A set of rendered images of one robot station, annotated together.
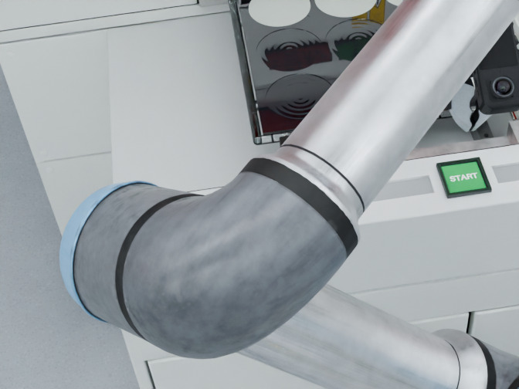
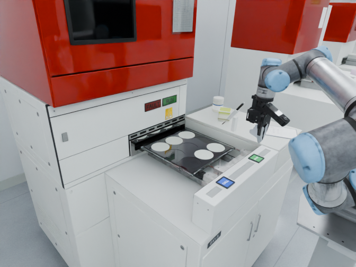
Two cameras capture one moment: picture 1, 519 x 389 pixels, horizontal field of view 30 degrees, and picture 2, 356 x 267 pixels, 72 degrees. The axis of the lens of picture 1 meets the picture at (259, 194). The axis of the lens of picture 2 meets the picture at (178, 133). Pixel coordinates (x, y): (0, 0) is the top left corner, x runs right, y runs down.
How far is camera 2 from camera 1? 0.85 m
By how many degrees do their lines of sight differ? 42
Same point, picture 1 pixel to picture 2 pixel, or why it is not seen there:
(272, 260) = not seen: outside the picture
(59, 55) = (88, 186)
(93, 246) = (334, 141)
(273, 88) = (181, 162)
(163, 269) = not seen: outside the picture
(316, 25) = (174, 147)
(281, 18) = (164, 148)
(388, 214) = (252, 171)
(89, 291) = (338, 158)
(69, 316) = not seen: outside the picture
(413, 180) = (247, 163)
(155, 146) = (153, 194)
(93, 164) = (95, 228)
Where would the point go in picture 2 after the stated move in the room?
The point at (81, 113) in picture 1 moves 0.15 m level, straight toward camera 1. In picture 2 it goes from (92, 208) to (113, 221)
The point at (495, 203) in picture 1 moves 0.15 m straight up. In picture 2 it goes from (267, 160) to (274, 131)
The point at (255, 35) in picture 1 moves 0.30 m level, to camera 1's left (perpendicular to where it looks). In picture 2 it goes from (162, 153) to (110, 176)
